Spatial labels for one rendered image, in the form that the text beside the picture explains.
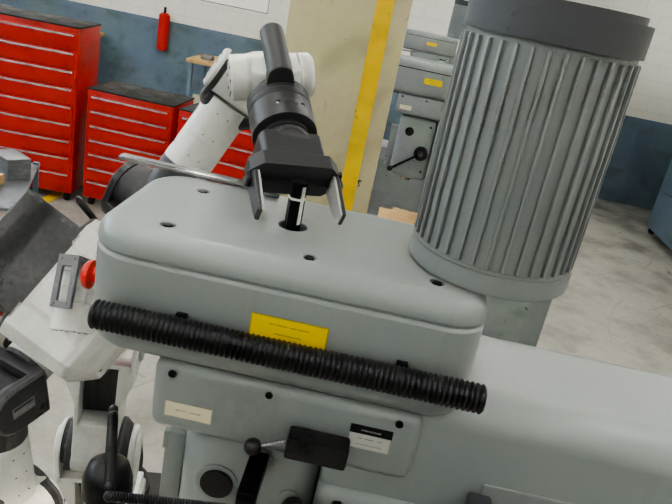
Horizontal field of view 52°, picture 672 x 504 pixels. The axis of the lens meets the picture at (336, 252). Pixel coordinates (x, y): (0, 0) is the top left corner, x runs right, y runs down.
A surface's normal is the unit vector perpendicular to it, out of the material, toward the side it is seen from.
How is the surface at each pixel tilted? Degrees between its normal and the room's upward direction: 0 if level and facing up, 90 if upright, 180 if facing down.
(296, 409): 90
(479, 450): 90
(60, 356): 57
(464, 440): 90
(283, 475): 90
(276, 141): 30
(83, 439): 81
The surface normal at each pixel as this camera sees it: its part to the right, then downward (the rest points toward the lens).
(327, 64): -0.11, 0.35
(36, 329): 0.17, -0.17
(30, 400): 0.87, 0.33
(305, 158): 0.33, -0.59
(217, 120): 0.18, 0.31
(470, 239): -0.51, 0.22
